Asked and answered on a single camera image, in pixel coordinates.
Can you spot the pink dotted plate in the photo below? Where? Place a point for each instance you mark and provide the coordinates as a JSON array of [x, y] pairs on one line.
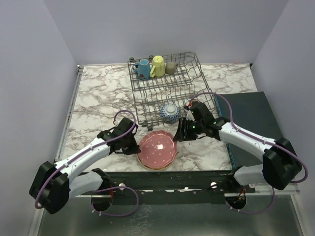
[[157, 149]]

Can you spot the tan plate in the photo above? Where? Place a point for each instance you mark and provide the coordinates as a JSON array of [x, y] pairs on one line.
[[157, 168]]

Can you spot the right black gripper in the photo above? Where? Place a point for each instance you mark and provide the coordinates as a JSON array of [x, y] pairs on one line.
[[182, 134]]

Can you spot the blue mug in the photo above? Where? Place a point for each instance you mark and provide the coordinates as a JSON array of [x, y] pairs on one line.
[[142, 69]]

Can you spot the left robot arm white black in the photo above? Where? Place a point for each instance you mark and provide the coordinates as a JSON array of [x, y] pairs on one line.
[[54, 184]]

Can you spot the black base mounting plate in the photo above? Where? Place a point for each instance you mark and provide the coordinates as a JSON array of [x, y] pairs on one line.
[[168, 188]]

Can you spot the red blue patterned bowl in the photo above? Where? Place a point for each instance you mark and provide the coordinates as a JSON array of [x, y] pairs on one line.
[[170, 113]]

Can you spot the small grey mug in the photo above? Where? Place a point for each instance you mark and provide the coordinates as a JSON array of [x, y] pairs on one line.
[[171, 68]]

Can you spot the yellow cream mug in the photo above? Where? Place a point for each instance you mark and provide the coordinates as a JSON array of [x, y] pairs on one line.
[[158, 67]]

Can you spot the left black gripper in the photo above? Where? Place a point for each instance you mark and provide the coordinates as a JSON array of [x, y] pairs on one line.
[[134, 149]]

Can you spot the dark blue box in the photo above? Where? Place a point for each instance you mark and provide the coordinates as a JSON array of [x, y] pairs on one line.
[[251, 111]]

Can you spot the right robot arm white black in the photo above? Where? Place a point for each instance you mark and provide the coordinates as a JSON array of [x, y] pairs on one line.
[[278, 165]]

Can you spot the grey wire dish rack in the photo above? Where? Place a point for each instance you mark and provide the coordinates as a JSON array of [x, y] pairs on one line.
[[150, 95]]

